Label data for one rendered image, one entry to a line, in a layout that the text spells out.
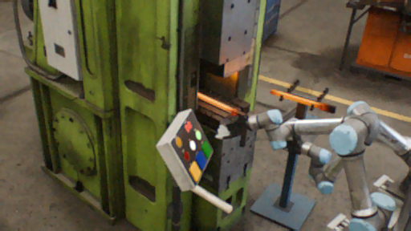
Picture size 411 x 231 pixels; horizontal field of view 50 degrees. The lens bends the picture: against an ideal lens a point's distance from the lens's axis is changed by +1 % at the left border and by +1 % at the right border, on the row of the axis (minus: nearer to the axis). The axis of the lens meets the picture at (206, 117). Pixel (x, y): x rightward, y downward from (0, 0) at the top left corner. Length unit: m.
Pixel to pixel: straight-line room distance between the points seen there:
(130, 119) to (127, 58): 0.42
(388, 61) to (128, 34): 4.04
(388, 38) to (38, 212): 4.37
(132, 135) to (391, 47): 3.86
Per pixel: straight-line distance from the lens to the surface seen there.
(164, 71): 2.40
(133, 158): 3.04
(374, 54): 6.00
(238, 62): 2.61
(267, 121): 2.16
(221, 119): 2.71
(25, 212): 3.64
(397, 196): 2.68
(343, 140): 1.93
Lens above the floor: 2.38
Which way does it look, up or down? 31 degrees down
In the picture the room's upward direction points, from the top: 3 degrees clockwise
